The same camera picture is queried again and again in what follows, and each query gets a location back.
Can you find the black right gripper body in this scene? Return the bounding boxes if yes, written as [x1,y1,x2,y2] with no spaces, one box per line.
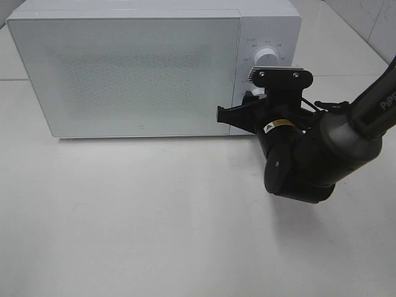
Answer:
[257,89,316,145]

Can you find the white timer knob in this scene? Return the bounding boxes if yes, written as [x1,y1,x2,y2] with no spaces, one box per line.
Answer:
[251,88,265,96]

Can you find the white microwave door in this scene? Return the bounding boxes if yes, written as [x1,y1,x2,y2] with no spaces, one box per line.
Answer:
[8,11,240,138]

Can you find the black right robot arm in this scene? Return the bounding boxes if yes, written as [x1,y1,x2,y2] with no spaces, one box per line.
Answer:
[217,62,395,204]

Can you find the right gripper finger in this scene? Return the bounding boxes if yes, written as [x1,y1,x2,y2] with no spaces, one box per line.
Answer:
[217,91,266,134]
[248,66,313,90]

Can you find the upper white power knob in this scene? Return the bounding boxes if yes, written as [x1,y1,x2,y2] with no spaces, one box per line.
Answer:
[254,46,280,67]

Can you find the white microwave oven body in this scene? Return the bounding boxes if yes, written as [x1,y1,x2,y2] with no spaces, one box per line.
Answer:
[6,1,302,136]

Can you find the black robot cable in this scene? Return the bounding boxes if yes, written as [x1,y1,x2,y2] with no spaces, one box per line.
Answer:
[298,95,350,124]

